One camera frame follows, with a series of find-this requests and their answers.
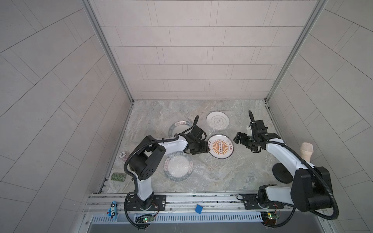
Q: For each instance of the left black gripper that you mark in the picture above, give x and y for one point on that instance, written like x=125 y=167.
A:
x=204 y=148

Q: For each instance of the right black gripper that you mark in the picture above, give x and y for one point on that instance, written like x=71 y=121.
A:
x=242 y=140

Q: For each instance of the orange sunburst dinner plate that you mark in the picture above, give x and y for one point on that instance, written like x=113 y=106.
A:
x=220 y=146

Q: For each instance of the green rimmed plate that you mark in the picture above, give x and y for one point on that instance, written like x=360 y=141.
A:
x=178 y=166
x=178 y=127

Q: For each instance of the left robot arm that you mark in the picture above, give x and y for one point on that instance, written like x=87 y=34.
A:
x=146 y=157

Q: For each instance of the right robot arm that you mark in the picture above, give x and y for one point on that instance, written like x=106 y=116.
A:
x=311 y=189

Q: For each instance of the bubble wrap sheet near plate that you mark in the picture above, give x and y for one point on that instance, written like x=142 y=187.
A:
x=196 y=182

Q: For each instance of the white plate concentric rings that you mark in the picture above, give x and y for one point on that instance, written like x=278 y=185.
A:
x=217 y=120

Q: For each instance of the black microphone stand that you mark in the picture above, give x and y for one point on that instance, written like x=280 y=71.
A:
x=282 y=174

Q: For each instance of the beige foam microphone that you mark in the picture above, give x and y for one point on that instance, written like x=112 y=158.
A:
x=306 y=151

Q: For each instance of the blue square tag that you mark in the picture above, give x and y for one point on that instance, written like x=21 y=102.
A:
x=198 y=209

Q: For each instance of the pink patterned small object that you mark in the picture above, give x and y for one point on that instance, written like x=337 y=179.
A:
x=124 y=156

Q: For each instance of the right circuit board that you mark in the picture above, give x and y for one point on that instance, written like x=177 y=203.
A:
x=269 y=218

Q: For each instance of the circuit board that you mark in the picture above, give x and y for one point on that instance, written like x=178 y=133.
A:
x=145 y=219
x=269 y=218

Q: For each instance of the green patterned roll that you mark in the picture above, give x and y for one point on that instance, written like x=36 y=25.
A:
x=118 y=177

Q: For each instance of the left circuit board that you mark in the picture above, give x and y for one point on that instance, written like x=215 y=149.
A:
x=145 y=219

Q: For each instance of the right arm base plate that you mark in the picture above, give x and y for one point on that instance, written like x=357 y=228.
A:
x=254 y=202

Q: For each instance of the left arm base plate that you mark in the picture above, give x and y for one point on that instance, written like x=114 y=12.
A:
x=153 y=203

